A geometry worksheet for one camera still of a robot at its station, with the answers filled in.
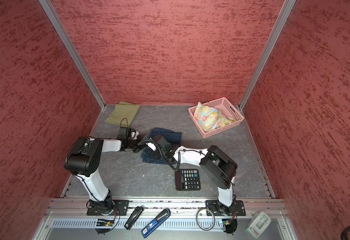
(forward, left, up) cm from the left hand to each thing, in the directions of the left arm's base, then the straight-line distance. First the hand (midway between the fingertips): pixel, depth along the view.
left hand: (149, 145), depth 97 cm
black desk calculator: (-22, -25, +2) cm, 33 cm away
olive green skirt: (+32, +26, 0) cm, 41 cm away
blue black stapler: (-41, -11, +5) cm, 43 cm away
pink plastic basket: (+38, -56, +2) cm, 67 cm away
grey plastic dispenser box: (-42, -58, +2) cm, 71 cm away
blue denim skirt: (-7, 0, 0) cm, 7 cm away
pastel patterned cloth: (+22, -42, +2) cm, 47 cm away
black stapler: (-40, +1, +4) cm, 40 cm away
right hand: (-5, -4, +5) cm, 8 cm away
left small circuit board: (-42, +17, -3) cm, 45 cm away
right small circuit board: (-43, -45, -2) cm, 62 cm away
